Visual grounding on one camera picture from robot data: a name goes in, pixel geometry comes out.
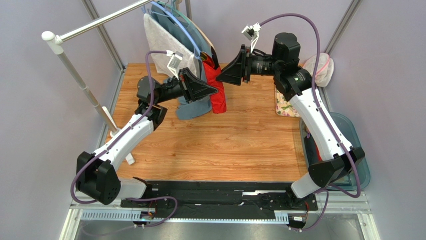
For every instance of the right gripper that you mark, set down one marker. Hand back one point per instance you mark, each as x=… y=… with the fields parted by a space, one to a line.
x=247 y=64

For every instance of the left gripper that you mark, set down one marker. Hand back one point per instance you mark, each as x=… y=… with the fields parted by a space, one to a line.
x=192 y=88

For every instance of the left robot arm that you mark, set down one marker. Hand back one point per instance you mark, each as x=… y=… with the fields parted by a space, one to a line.
x=97 y=175

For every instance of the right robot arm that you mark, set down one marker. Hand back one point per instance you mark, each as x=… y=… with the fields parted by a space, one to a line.
x=338 y=156

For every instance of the red napkin in bin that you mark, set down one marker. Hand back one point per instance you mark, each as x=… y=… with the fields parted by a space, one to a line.
x=318 y=154

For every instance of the blue-grey shirt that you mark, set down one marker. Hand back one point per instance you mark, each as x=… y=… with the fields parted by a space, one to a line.
x=189 y=111

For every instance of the wooden hanger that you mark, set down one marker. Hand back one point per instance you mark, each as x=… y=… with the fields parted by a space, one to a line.
x=206 y=38

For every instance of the blue plastic hanger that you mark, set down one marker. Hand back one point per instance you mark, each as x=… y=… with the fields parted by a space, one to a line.
x=166 y=28

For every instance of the white towel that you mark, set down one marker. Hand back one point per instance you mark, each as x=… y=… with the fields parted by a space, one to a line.
x=159 y=39

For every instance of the floral placemat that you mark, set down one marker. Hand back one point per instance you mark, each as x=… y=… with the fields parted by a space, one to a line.
x=283 y=108

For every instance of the green hanger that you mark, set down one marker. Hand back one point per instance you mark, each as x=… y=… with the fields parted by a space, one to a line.
x=175 y=11

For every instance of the white mesh laundry bag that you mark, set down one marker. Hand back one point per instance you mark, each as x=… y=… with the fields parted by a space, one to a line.
x=325 y=70

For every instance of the white clothes rack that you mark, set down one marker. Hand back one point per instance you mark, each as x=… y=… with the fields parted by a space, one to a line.
x=55 y=43

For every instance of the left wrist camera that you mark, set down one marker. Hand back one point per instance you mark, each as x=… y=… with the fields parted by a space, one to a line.
x=174 y=63

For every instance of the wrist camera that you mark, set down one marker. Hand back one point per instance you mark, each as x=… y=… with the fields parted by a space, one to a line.
x=252 y=33
x=174 y=63

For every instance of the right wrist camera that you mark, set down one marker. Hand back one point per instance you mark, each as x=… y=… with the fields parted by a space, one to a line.
x=252 y=33

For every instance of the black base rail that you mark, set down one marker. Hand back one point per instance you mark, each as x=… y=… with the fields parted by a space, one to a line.
x=220 y=200

